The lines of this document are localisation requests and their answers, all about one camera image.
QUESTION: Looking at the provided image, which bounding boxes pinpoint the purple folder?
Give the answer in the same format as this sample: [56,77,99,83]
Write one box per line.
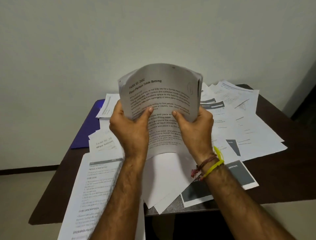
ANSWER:
[70,99,109,150]

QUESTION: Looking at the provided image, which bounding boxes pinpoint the person's right forearm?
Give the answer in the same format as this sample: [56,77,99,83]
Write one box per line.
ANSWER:
[196,158,298,240]

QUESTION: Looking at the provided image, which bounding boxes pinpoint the person's right hand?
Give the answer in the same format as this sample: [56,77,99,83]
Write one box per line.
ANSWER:
[171,106,216,163]

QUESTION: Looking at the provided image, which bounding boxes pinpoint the yellow wrist band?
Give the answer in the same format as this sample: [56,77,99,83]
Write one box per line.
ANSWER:
[201,146,225,180]

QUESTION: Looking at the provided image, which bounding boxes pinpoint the person's left forearm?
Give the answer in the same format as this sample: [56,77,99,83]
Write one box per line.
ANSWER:
[89,154,149,240]

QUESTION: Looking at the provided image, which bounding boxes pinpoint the red brown thread bracelet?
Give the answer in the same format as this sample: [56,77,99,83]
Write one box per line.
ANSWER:
[191,152,219,181]

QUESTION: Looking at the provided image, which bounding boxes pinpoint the pile of scattered white documents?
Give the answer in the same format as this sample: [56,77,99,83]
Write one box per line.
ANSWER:
[57,80,288,240]

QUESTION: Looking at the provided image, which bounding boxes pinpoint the curled printed paper sheaf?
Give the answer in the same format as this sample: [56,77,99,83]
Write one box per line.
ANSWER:
[118,63,203,154]

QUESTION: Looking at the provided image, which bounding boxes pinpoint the person's left hand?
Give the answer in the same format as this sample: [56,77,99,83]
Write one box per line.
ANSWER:
[109,100,154,160]

